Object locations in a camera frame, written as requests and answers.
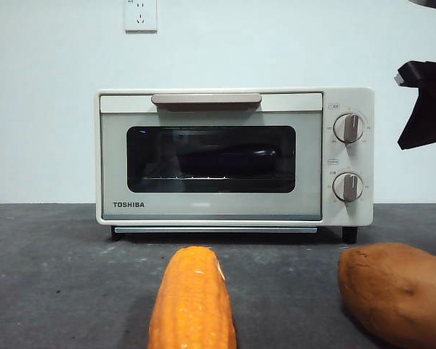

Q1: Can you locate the purple eggplant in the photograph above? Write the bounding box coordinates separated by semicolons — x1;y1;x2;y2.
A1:
176;145;279;175

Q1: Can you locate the glass oven door with handle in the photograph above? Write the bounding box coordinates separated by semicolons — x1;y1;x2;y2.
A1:
99;92;324;222

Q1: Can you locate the cream Toshiba toaster oven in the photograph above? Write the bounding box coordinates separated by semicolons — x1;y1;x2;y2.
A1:
93;86;376;244

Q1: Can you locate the grey oven crumb tray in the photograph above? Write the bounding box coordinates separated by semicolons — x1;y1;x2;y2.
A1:
113;227;318;235

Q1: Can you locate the cream temperature knob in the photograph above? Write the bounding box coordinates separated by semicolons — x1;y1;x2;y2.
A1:
333;113;366;145

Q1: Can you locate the cream timer knob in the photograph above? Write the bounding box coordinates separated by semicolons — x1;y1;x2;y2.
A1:
332;172;365;203

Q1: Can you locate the brown sweet potato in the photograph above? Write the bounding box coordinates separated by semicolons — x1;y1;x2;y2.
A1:
337;242;436;349

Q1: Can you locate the orange corn cob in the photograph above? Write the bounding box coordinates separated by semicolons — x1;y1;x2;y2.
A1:
148;246;238;349

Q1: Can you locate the metal oven wire rack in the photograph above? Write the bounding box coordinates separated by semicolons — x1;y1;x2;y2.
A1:
142;175;237;182

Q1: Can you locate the white wall socket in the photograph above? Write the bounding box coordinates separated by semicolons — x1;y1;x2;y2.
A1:
124;0;158;34

